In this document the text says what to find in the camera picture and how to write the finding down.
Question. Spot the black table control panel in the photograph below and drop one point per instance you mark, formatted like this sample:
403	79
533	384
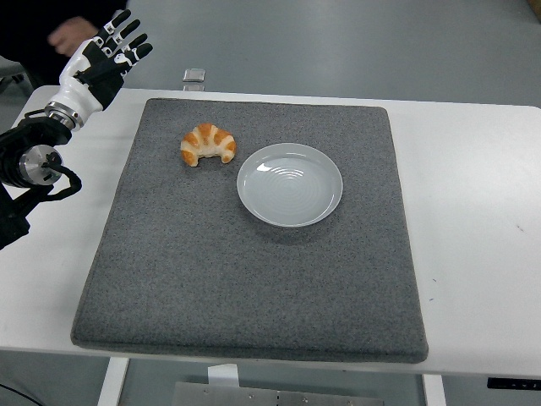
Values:
513	383

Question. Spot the brown box corner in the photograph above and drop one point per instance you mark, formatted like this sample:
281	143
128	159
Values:
537	8

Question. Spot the silver floor socket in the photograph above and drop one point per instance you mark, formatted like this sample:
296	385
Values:
194	75

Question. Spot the person's hand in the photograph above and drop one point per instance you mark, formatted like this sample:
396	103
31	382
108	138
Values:
69	36

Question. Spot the white table leg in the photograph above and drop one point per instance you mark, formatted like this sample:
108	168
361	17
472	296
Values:
434	391
113	382

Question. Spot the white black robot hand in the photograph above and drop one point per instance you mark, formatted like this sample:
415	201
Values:
78	95

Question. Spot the grey felt mat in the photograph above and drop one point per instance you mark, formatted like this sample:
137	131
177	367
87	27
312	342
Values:
236	270

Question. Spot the grey metal plate with screws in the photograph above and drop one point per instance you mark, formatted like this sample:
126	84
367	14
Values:
270	395

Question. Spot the white round plate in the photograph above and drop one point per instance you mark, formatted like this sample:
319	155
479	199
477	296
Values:
289	186

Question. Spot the golden croissant bread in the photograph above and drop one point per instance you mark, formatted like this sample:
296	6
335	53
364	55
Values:
208	141

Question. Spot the person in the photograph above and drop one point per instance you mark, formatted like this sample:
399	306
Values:
25	25

